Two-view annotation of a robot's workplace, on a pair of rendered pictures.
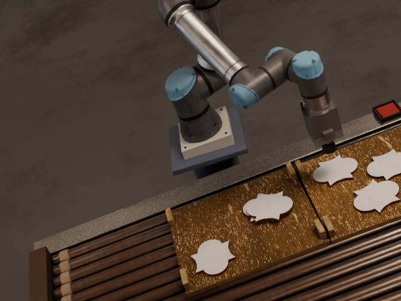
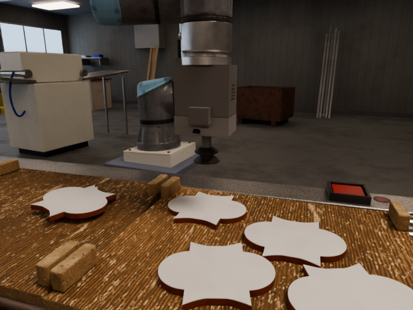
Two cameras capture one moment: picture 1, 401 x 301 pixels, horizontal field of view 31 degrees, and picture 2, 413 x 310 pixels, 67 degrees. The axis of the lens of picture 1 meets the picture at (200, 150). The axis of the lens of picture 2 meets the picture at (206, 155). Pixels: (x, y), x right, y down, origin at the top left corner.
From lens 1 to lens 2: 1.72 m
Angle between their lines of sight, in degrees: 25
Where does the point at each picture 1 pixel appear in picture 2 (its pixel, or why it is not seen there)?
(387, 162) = (290, 233)
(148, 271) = not seen: outside the picture
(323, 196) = (149, 227)
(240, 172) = (128, 174)
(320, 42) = not seen: hidden behind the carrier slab
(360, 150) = (268, 205)
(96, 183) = not seen: hidden behind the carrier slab
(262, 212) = (56, 200)
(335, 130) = (216, 115)
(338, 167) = (214, 206)
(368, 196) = (201, 262)
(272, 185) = (125, 189)
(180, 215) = (18, 173)
